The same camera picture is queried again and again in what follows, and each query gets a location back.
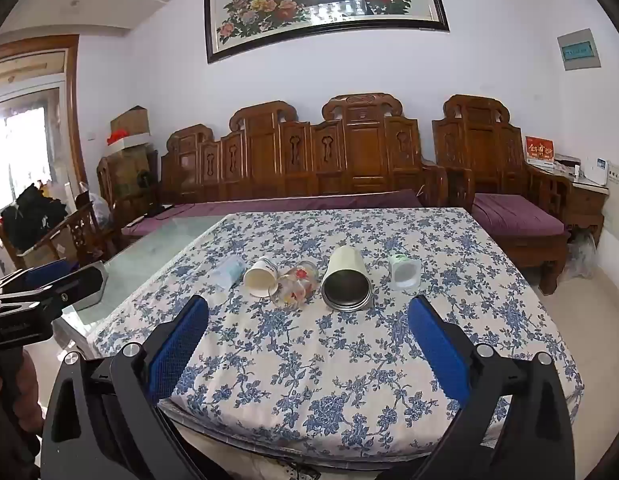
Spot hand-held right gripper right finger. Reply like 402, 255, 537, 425
379, 297, 576, 480

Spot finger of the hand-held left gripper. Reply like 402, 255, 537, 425
0, 264, 109, 322
0, 259, 76, 293

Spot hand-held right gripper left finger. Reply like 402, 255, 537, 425
42, 295, 210, 480

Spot white green plastic cup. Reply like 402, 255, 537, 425
388, 254, 421, 291

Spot clear blue plastic cup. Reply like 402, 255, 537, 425
210, 256, 246, 291

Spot white paper cup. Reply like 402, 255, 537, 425
243, 256, 280, 298

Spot cream steel tumbler cup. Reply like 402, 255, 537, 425
321, 245, 374, 312

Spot floral printed glass cup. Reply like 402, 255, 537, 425
270, 261, 320, 308

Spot person's left hand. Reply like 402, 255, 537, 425
0, 352, 44, 438

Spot small wooden chair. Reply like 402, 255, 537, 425
34, 192, 121, 272

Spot black bag pile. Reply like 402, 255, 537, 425
0, 185, 68, 250

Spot white plastic bag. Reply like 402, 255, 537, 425
80, 182, 113, 231

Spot blue floral tablecloth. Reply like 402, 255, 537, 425
87, 207, 585, 461

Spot white flat box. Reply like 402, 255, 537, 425
107, 134, 153, 154

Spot square purple seat cushion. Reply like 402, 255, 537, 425
472, 192, 570, 239

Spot brown cardboard box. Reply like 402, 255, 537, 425
110, 106, 150, 137

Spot clear plastic bag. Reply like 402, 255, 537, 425
564, 232, 598, 281

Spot long purple sofa cushion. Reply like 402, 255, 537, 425
122, 190, 423, 239

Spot carved wooden armchair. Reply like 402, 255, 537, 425
432, 94, 573, 296

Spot wooden side table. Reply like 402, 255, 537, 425
532, 162, 610, 247

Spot carved wooden sofa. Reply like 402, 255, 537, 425
120, 92, 449, 241

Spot red desk calendar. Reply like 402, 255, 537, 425
525, 136, 555, 168

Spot white blue router box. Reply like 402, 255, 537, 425
584, 157, 610, 186

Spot framed peacock flower painting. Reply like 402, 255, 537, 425
204, 0, 450, 64

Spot wooden door frame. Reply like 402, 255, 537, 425
0, 35, 88, 188

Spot white wall notice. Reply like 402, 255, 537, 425
602, 160, 619, 242

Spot wall electrical panel box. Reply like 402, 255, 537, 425
557, 28, 603, 72

